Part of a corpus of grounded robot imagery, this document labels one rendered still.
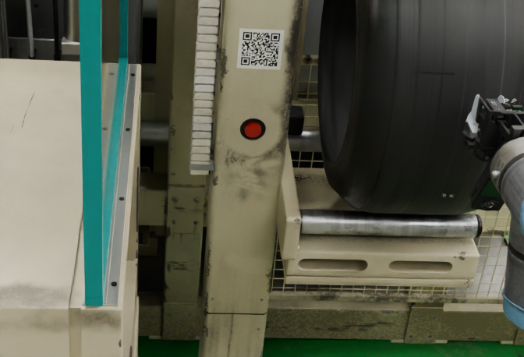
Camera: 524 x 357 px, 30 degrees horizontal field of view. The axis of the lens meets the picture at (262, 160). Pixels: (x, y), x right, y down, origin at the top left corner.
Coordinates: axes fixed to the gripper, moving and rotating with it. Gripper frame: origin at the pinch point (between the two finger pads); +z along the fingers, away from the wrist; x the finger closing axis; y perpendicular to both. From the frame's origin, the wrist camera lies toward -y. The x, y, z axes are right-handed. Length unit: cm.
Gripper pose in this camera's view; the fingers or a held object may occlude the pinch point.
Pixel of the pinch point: (477, 118)
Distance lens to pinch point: 155.3
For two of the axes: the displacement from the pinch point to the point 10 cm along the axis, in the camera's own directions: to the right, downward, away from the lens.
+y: 0.7, -9.0, -4.4
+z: -0.8, -4.4, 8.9
